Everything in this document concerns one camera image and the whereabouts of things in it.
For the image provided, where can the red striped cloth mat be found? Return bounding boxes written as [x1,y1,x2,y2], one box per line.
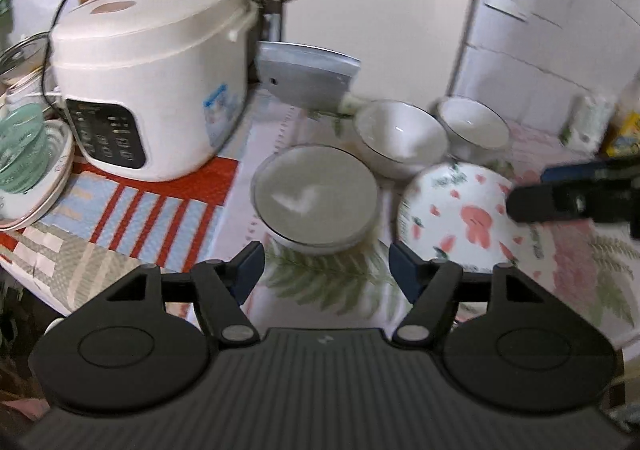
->
[1,158,239,315]

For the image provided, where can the carrot pattern white plate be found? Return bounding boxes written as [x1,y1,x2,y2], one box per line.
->
[397,163,534,271]

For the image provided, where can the white stacked plates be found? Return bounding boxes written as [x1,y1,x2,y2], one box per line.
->
[1,120,75,233]

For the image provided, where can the grey cleaver with white handle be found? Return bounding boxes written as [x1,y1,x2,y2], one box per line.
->
[255,41,371,115]

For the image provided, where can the white cutting board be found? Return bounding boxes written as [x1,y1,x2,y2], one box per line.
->
[283,0,472,108]

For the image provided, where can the yellow label bottle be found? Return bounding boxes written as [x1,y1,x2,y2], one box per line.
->
[604,78,639,158]

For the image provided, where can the white rice cooker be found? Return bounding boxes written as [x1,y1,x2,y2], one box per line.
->
[50,0,259,181]

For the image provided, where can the white seasoning bottle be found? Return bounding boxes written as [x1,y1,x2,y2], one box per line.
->
[560,94,615,155]

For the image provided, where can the white bowl dark rim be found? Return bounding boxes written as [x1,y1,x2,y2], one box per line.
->
[435,97,511,164]
[250,144,381,255]
[352,100,449,181]

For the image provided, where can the glass pot lid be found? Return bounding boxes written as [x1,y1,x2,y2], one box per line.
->
[0,31,49,88]

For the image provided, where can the floral table cloth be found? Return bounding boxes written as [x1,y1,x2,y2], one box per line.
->
[204,96,639,347]

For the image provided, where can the green plastic basket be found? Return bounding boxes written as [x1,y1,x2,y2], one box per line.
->
[1,104,49,193]

